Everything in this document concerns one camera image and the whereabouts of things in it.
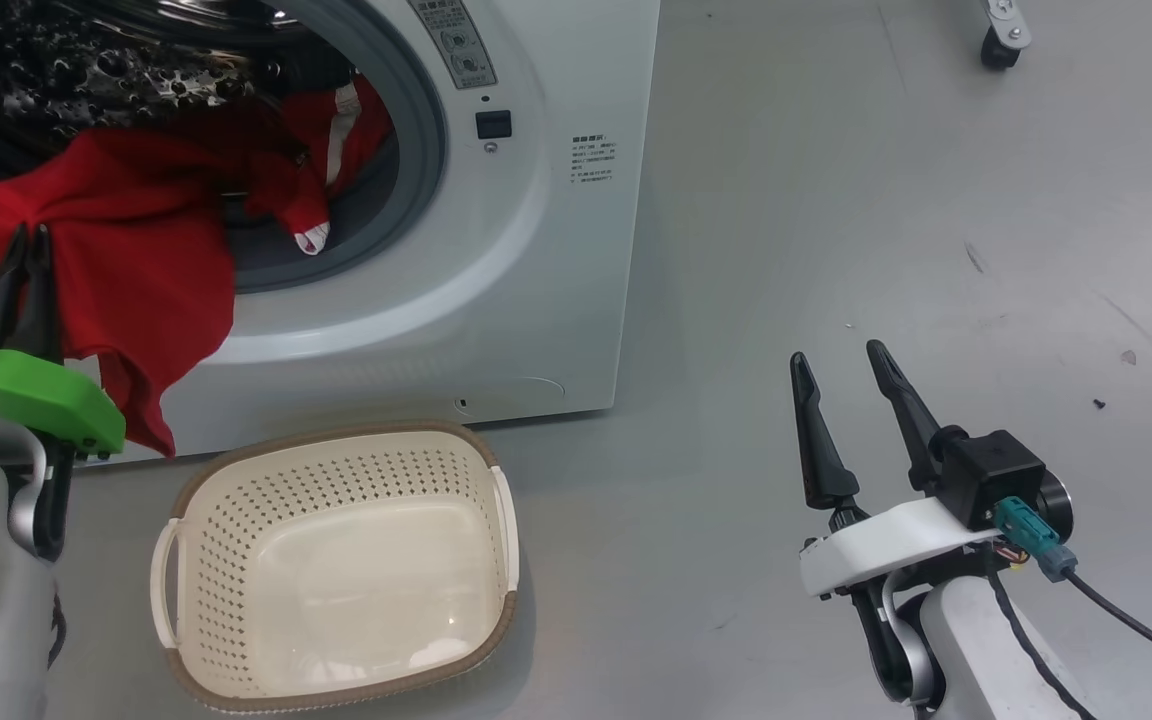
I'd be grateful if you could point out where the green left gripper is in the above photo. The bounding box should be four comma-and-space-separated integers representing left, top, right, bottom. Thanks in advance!
0, 222, 128, 458

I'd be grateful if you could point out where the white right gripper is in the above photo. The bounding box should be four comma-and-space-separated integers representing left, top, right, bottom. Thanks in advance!
789, 340, 1004, 599

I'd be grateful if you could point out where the red and white garment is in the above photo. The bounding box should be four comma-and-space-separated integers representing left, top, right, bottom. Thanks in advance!
0, 75, 397, 458

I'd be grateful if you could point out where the white front-load washing machine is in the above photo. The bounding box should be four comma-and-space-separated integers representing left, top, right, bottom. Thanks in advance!
0, 0, 662, 466

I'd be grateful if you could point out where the cream perforated laundry basket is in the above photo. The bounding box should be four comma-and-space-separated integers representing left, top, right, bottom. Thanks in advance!
149, 420, 522, 714

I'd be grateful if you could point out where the metal cart leg with caster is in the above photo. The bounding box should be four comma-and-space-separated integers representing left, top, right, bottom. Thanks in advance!
976, 0, 1034, 71

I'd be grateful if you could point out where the grey instruction label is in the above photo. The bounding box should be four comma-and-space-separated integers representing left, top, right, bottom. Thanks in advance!
406, 0, 497, 91

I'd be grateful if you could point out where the teal right camera connector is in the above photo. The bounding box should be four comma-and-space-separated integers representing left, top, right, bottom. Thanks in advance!
993, 497, 1079, 583

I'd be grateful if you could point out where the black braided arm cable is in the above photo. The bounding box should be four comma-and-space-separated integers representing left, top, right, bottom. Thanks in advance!
986, 570, 1097, 720

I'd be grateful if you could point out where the thin black camera cable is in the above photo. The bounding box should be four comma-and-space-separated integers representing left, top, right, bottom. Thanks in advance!
1066, 570, 1152, 666

